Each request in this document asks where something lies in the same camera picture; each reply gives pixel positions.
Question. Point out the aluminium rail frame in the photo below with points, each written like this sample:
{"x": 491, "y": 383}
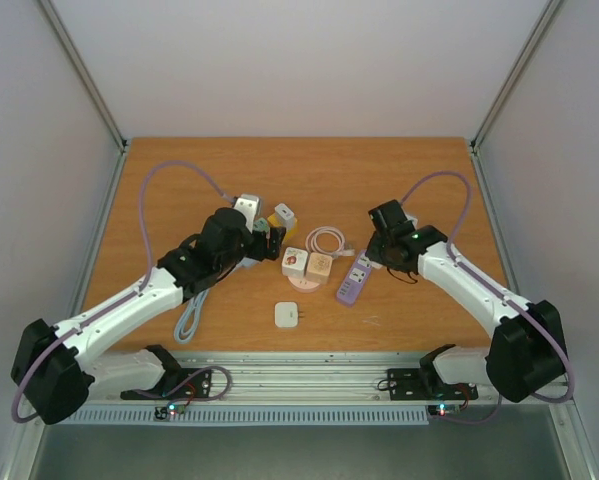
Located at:
{"x": 277, "y": 377}

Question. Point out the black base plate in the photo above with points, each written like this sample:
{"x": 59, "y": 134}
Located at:
{"x": 411, "y": 384}
{"x": 175, "y": 385}

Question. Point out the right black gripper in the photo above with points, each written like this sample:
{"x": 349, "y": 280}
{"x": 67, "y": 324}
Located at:
{"x": 379, "y": 241}

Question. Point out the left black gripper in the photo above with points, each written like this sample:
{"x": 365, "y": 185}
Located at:
{"x": 261, "y": 253}

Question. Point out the pink round socket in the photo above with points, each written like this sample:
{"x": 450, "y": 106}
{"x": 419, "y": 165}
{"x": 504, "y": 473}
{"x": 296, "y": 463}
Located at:
{"x": 303, "y": 285}

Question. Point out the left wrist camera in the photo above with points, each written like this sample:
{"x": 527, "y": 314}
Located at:
{"x": 249, "y": 206}

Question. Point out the white flat charger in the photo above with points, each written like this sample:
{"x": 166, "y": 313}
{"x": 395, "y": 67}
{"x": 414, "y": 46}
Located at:
{"x": 287, "y": 314}

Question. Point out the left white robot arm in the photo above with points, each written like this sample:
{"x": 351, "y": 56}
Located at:
{"x": 50, "y": 367}

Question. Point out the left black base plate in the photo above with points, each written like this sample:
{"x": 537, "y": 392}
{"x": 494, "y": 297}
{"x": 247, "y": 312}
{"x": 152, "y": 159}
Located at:
{"x": 175, "y": 385}

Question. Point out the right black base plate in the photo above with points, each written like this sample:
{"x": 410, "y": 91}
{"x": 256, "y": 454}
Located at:
{"x": 411, "y": 384}

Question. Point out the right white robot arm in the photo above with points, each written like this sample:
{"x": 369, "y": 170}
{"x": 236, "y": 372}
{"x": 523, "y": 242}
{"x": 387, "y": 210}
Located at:
{"x": 527, "y": 348}

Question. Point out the beige cube socket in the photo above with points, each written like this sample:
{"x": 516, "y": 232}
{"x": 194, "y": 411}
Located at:
{"x": 318, "y": 268}

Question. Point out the white cube socket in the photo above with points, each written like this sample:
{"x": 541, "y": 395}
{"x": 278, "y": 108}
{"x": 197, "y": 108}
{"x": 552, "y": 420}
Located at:
{"x": 294, "y": 262}

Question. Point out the grey slotted cable duct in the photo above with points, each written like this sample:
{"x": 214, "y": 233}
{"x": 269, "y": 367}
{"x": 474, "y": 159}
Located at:
{"x": 252, "y": 415}

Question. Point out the purple power strip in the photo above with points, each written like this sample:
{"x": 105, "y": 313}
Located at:
{"x": 355, "y": 280}

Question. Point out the white 66W charger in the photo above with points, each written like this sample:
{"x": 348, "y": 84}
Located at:
{"x": 285, "y": 215}

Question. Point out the yellow cube socket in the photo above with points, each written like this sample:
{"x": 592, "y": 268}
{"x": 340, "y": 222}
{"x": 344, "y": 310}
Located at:
{"x": 290, "y": 232}

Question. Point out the green charger plug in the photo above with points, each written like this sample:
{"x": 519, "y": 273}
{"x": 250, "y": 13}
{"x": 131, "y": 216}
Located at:
{"x": 261, "y": 225}

